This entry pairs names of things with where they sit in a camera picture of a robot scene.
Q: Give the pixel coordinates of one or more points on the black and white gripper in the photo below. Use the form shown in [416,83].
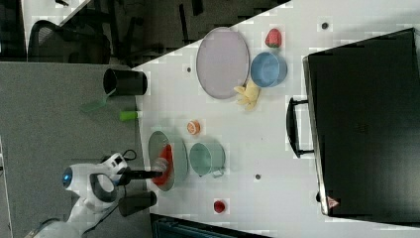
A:
[118,170]

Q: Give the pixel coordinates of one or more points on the red ketchup bottle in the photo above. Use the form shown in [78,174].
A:
[163,164]

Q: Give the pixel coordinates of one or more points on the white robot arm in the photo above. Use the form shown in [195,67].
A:
[96,186]

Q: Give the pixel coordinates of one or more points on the green oval strainer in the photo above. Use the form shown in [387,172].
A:
[179,173]

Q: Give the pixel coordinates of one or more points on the green cup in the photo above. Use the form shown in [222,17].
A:
[208,159]

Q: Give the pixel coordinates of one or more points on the orange slice toy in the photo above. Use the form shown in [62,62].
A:
[193,127]

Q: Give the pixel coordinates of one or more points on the grey round plate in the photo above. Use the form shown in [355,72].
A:
[222,62]

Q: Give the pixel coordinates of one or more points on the yellow toy banana bunch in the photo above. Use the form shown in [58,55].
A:
[249,95]

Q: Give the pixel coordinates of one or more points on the black office chair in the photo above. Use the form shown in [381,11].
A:
[52,43]

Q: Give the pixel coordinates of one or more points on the blue bowl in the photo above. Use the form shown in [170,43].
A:
[268,70]

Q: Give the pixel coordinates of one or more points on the red toy strawberry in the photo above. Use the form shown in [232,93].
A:
[273,38]

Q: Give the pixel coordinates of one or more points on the black toaster oven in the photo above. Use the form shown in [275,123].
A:
[363,102]

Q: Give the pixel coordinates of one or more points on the black cylinder post near base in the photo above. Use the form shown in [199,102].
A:
[137,202]

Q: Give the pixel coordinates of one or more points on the green clamp handle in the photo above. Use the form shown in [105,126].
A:
[128,115]

